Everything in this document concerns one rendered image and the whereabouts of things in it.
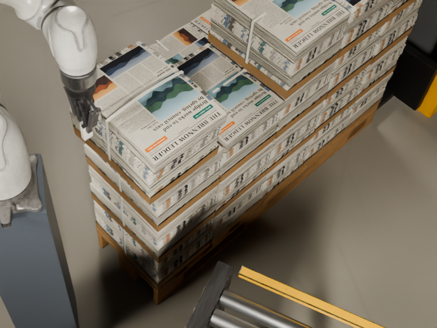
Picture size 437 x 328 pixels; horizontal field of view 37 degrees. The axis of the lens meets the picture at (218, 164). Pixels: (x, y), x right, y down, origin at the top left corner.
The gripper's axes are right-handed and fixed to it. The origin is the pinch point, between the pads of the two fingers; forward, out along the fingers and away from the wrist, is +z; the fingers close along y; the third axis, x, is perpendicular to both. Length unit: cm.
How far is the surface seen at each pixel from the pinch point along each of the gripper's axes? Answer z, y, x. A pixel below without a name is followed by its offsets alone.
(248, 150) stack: 38, -18, -52
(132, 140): -0.1, -11.3, -7.1
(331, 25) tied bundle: 1, -18, -86
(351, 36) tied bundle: 15, -18, -102
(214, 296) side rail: 27, -52, -1
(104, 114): -0.2, 0.6, -6.8
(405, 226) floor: 107, -66, -118
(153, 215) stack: 38.0, -16.0, -10.2
